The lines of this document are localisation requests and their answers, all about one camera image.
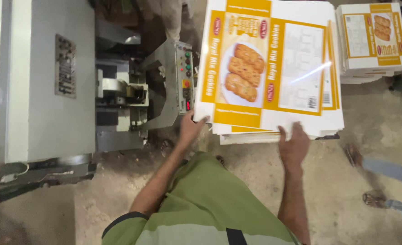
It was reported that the printed yellow white carton sheet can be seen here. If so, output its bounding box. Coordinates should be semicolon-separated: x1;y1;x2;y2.
193;0;340;131

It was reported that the small stack of carton sheets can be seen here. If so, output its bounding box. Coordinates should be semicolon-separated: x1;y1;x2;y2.
335;3;402;84

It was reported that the person's right hand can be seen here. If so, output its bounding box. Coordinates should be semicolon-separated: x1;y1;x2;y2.
278;122;311;172

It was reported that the person's left hand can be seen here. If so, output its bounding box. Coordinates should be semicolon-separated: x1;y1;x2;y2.
178;110;211;147

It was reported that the person's green striped shirt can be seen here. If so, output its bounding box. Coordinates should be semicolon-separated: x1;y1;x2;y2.
101;151;300;245

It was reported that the stack of printed carton sheets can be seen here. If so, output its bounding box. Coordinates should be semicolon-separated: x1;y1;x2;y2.
212;20;345;145

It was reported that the grey die cutting machine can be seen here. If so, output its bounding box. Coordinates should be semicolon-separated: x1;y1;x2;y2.
0;0;195;208

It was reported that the grey machine control panel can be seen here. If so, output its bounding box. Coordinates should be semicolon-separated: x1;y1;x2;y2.
175;41;195;114

